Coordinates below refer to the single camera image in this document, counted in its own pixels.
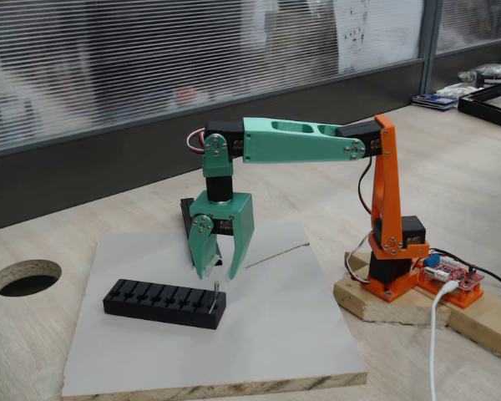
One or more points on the white packet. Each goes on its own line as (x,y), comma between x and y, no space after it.
(453,89)

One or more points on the blue card stack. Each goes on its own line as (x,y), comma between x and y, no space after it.
(434,101)

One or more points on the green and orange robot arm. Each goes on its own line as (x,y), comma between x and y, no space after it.
(296,144)

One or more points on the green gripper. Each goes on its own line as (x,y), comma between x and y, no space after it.
(239,217)

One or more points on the wooden base beam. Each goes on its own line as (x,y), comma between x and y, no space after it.
(484,330)

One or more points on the grey plywood board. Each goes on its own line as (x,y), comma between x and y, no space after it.
(275,334)

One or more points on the thin silver metal tool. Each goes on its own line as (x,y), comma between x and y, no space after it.
(215,287)

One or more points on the red controller board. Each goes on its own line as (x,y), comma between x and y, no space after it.
(463,280)

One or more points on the white paper poster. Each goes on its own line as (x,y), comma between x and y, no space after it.
(380,33)

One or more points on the black slotted holder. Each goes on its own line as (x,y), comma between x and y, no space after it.
(163,313)

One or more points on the clear bag of parts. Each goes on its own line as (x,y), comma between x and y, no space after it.
(490,71)

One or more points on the black aluminium profile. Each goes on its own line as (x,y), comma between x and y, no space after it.
(185,209)

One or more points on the black rectangular frame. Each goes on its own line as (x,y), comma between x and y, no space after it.
(484,110)

